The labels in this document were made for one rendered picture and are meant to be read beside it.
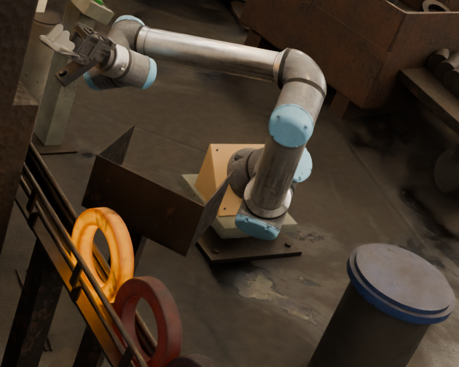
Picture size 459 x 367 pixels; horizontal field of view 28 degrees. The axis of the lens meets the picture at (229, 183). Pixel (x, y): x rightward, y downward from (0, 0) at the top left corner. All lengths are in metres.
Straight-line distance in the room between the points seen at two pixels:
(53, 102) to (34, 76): 0.21
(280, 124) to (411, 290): 0.59
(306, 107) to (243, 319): 0.81
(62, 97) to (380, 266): 1.34
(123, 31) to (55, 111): 0.74
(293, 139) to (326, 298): 0.89
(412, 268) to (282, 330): 0.50
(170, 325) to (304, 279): 1.65
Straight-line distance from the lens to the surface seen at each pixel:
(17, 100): 1.80
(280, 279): 3.15
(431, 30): 4.54
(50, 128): 3.37
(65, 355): 2.55
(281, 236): 3.34
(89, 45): 2.41
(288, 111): 2.38
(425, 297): 2.58
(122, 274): 1.70
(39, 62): 3.13
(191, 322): 2.81
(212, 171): 3.13
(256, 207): 2.86
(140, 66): 2.52
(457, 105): 4.37
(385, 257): 2.66
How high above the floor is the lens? 1.71
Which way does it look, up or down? 29 degrees down
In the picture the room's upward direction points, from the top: 22 degrees clockwise
